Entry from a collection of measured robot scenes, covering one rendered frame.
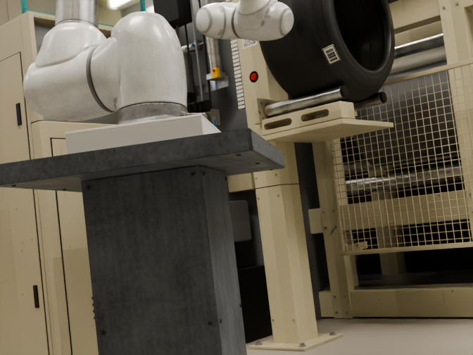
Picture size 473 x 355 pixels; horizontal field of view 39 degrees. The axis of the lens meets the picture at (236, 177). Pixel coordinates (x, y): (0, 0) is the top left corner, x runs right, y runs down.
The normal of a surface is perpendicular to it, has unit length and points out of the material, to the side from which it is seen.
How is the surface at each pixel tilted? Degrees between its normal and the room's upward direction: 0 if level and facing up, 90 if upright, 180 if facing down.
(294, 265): 90
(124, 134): 90
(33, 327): 90
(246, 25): 127
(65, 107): 134
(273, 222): 90
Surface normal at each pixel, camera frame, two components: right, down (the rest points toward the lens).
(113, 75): -0.47, -0.01
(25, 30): -0.65, 0.02
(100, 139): -0.18, -0.05
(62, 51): -0.34, -0.29
